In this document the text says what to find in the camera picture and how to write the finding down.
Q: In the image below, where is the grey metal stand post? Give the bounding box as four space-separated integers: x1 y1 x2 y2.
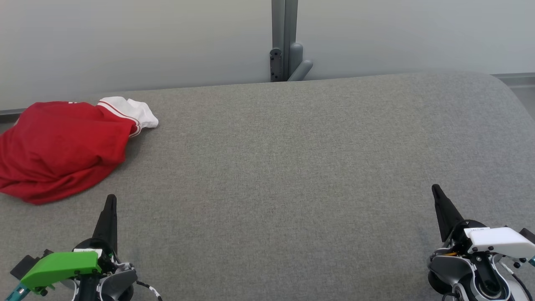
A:
270 0 313 82

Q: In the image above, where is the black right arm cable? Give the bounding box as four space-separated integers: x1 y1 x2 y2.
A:
499 257 535 301

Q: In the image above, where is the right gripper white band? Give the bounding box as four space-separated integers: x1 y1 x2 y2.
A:
431 184 535 260

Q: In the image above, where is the red white t-shirt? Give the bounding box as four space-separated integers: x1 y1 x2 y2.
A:
0 96 159 205

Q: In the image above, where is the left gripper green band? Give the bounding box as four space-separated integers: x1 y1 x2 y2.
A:
20 194 118 294

